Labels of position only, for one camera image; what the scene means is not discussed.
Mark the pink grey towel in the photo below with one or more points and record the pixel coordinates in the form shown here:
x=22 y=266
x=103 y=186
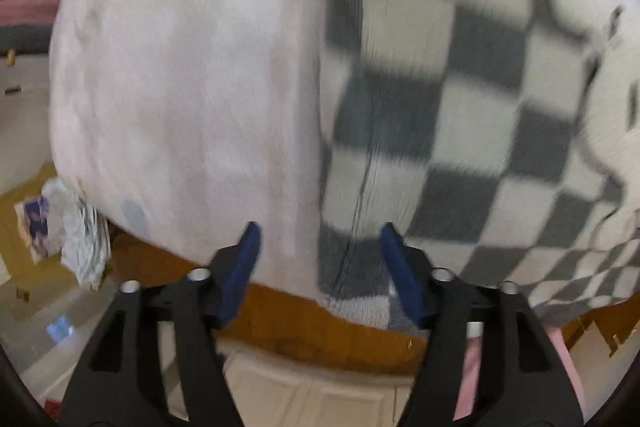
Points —
x=26 y=26

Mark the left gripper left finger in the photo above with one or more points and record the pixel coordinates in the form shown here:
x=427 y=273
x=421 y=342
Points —
x=152 y=359

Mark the white patterned bed sheet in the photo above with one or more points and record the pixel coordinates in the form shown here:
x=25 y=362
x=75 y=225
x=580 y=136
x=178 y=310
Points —
x=182 y=120

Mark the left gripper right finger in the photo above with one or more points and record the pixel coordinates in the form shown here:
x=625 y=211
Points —
x=521 y=381

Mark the grey white checkered sweater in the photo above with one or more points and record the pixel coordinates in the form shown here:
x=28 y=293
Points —
x=499 y=136

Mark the crumpled white cloth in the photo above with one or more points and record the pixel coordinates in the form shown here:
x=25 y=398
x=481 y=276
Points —
x=78 y=232

